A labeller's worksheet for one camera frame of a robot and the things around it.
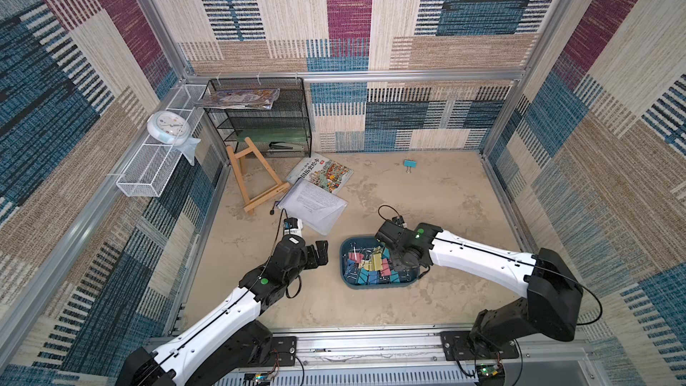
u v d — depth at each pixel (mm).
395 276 844
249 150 945
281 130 1110
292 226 714
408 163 1193
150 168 912
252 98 877
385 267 845
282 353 730
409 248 593
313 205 1041
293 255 604
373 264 850
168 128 738
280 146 1105
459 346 743
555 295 420
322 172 1148
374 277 847
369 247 917
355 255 873
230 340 595
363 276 850
